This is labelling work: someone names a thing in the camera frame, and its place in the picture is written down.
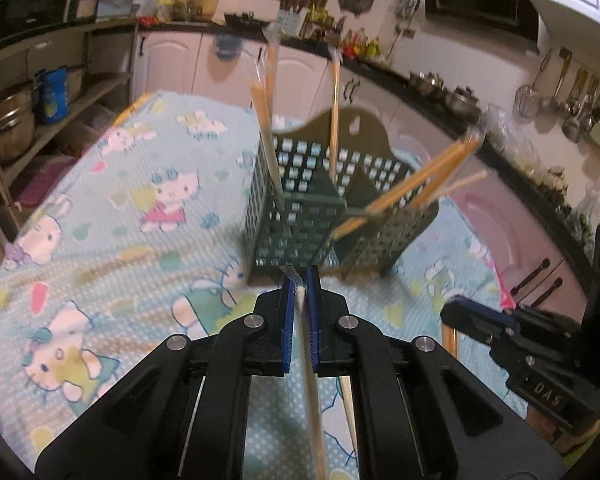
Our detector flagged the olive green plastic utensil holder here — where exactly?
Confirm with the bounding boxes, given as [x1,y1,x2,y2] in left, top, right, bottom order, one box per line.
[242,105,441,281]

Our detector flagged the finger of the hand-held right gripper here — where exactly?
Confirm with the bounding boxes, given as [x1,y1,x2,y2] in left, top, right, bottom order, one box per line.
[440,296,520,350]

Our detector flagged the blue plastic tub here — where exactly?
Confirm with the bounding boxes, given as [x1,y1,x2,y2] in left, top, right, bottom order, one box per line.
[95,0,141,18]

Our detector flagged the wooden storage shelf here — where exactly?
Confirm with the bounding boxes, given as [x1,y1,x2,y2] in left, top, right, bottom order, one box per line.
[0,20,141,221]

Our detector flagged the cartoon printed tablecloth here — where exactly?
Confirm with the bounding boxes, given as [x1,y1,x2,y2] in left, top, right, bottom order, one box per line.
[0,90,531,480]

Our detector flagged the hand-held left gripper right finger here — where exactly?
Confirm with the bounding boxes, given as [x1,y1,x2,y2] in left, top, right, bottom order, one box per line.
[306,266,567,480]

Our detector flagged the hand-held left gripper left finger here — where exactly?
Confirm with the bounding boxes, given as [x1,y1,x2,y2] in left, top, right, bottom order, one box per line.
[35,267,297,480]

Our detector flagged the blue knife block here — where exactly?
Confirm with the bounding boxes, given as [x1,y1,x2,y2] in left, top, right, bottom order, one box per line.
[275,7,303,36]

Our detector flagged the steel pots on shelf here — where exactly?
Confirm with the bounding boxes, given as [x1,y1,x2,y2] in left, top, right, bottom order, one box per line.
[0,82,38,161]

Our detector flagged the blue printed bag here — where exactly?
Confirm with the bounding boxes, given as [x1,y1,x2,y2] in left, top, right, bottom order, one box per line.
[37,67,73,126]

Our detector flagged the group of condiment bottles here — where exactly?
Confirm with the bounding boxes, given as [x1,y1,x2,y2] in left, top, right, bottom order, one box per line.
[302,2,386,61]

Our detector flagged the row of hanging kitchen utensils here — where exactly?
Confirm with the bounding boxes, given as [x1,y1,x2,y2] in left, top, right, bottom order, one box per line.
[514,47,600,151]

